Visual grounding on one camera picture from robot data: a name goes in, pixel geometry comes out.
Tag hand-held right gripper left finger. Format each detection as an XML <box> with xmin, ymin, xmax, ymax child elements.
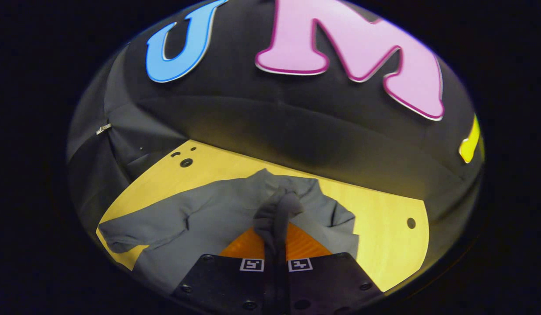
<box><xmin>171</xmin><ymin>227</ymin><xmax>273</xmax><ymax>315</ymax></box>

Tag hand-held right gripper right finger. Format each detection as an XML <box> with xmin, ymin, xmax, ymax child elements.
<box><xmin>273</xmin><ymin>222</ymin><xmax>384</xmax><ymax>315</ymax></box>

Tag grey polo shirt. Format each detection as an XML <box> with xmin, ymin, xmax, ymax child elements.
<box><xmin>98</xmin><ymin>168</ymin><xmax>361</xmax><ymax>296</ymax></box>

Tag black backdrop cloth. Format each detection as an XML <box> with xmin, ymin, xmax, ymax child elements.
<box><xmin>67</xmin><ymin>0</ymin><xmax>485</xmax><ymax>219</ymax></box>

